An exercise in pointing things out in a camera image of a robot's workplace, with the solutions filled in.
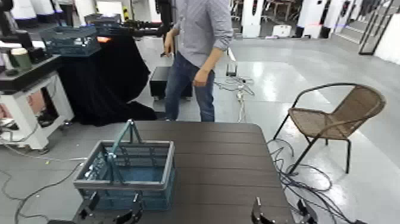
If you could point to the white box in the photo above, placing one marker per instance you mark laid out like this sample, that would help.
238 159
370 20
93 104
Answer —
281 30

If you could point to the person's right forearm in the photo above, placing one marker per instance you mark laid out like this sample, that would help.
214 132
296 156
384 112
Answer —
173 31

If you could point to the black background robot arm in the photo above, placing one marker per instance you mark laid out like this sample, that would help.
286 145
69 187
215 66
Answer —
147 28

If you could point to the person in grey shirt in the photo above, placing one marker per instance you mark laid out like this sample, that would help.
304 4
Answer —
200 28

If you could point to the person's right hand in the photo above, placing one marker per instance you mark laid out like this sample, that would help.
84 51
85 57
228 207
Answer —
169 45

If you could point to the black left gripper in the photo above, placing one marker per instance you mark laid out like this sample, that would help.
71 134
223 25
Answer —
84 216

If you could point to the black computer mouse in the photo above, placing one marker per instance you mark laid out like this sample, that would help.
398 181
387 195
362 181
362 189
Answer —
12 72

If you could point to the wide white pillar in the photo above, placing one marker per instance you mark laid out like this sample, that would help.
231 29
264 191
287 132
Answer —
312 15

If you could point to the brown wicker chair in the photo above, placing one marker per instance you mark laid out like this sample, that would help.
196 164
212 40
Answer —
328 122

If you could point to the small metal stand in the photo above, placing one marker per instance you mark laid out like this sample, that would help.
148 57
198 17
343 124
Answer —
231 67

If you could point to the green cup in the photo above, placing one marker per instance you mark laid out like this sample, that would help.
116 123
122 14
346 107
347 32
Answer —
21 58

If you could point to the black metal frame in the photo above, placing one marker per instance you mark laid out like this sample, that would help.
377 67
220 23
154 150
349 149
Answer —
375 28

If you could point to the person's left forearm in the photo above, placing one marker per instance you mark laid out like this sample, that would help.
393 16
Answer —
215 59

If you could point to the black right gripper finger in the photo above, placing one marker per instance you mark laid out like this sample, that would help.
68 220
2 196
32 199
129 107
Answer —
257 214
306 214

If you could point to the dark grey crate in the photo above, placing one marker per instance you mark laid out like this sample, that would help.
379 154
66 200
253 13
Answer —
104 23

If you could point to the person's left hand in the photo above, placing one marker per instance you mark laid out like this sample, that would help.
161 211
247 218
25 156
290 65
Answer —
200 78

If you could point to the blue crate with items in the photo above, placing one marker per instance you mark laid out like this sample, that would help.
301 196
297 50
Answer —
70 40

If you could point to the white desk with black top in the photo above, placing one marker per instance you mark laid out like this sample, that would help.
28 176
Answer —
28 94

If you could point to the white pillar with black stripe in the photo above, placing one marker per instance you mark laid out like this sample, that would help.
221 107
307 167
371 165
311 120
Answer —
252 18

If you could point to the orange object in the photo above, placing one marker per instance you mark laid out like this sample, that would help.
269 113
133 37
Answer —
103 39

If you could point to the black draped cloth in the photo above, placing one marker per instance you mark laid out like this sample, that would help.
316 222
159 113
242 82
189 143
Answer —
103 81

